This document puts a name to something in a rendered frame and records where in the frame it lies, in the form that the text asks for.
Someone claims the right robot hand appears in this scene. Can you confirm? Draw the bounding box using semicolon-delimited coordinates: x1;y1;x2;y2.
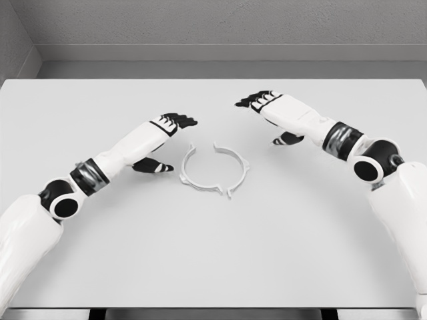
234;89;324;147

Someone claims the white pipe clamp half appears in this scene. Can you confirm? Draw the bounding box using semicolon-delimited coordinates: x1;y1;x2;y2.
212;141;252;201
178;141;224;197

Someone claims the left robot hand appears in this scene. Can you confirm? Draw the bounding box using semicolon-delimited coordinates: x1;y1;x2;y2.
123;113;199;175

